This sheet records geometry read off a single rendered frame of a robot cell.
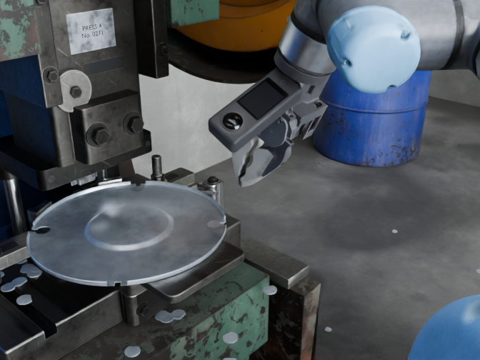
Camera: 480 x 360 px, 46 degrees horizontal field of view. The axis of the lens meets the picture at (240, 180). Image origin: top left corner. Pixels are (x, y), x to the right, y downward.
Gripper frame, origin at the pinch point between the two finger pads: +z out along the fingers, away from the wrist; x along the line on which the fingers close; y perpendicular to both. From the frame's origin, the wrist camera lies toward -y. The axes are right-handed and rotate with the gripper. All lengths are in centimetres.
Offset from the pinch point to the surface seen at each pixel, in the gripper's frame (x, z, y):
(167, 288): -5.0, 7.3, -15.9
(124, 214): 11.3, 14.2, -8.1
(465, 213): -22, 86, 173
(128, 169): 34, 37, 17
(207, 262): -5.0, 7.4, -8.5
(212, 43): 29.3, 1.6, 24.3
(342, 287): -9, 92, 93
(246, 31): 23.1, -5.0, 24.0
